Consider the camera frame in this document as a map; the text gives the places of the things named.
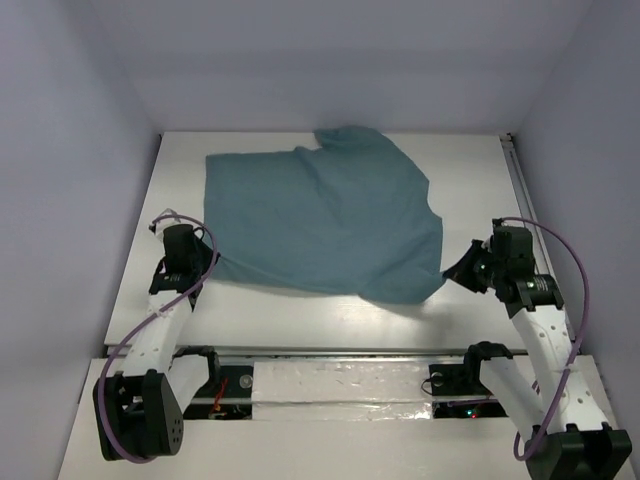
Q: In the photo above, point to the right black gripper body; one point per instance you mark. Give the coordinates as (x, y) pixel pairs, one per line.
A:
(498, 267)

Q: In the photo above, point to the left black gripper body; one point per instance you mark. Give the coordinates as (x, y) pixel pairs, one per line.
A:
(201, 251)

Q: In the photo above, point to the teal t shirt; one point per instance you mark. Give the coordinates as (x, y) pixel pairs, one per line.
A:
(348, 217)

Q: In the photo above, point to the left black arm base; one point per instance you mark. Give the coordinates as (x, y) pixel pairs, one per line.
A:
(229, 398)

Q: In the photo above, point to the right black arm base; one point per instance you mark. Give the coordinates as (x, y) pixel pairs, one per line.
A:
(456, 388)

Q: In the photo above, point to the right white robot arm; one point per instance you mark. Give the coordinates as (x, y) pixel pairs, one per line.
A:
(561, 432)

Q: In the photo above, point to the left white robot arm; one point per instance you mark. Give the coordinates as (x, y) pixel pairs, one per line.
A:
(140, 404)

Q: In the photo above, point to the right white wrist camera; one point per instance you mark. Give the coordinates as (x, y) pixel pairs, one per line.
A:
(487, 245)

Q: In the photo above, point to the aluminium right side rail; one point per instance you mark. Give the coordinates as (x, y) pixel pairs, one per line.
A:
(517, 179)

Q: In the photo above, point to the aluminium rail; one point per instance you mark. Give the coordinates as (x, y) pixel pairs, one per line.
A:
(517, 179)
(244, 351)

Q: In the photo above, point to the aluminium front rail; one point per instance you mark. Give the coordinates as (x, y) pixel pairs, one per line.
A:
(244, 351)

